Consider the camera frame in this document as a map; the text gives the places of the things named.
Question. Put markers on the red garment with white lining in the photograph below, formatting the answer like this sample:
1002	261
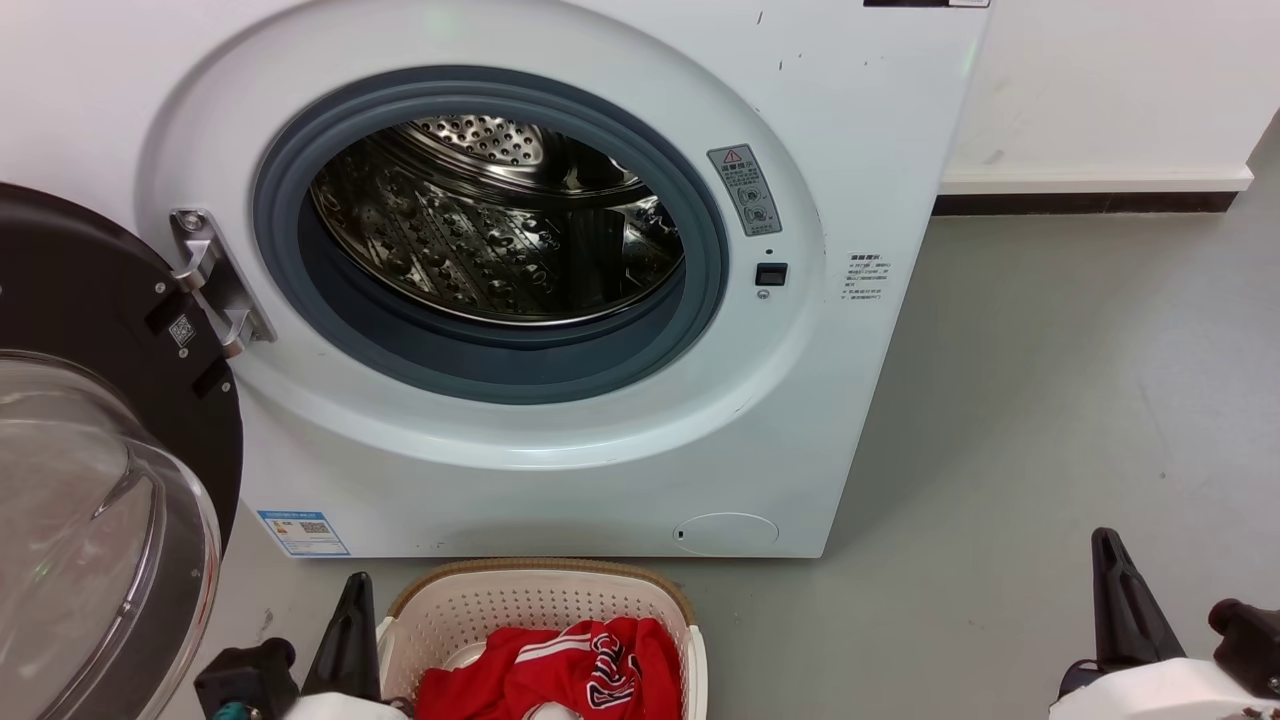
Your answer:
480	675

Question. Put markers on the black control panel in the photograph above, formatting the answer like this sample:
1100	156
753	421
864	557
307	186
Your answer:
925	3

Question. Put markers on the cream perforated laundry basket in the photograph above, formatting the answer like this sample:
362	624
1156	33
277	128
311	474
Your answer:
480	600

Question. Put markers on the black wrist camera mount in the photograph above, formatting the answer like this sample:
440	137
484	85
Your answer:
245	675
1250	645

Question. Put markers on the blue energy label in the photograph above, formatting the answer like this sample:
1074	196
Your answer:
303	533

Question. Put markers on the grey warning sticker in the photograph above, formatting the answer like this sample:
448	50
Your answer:
745	190

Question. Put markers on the grey rubber door gasket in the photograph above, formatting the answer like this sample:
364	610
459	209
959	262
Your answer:
490	365

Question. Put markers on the silver metal door hinge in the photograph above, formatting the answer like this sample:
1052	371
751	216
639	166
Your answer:
215	280

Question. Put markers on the white baseboard ledge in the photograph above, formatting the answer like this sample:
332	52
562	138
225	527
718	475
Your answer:
1095	180

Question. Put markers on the small QR code sticker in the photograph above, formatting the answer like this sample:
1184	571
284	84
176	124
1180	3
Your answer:
181	330

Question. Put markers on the washing machine door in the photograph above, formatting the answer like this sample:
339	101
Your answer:
80	290

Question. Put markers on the black skirting strip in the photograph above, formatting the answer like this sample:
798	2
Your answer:
1085	203

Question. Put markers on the round filter cover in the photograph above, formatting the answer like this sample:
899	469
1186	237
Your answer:
726	534

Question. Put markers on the stainless steel washing machine drum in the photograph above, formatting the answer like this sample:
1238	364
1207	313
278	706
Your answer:
480	240

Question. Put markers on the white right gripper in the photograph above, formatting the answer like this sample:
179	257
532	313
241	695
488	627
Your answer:
1160	695

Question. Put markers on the white text label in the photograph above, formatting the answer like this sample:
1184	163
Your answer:
865	277

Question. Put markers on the red jersey with white lettering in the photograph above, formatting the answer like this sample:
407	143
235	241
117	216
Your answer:
640	665

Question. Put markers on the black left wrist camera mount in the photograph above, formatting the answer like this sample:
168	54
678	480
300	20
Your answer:
245	675

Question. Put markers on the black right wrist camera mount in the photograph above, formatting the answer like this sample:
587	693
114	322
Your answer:
1250	645

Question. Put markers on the white front-load washing machine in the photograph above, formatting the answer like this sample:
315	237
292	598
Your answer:
550	490

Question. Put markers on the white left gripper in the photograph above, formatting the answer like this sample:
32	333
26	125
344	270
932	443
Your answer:
340	710

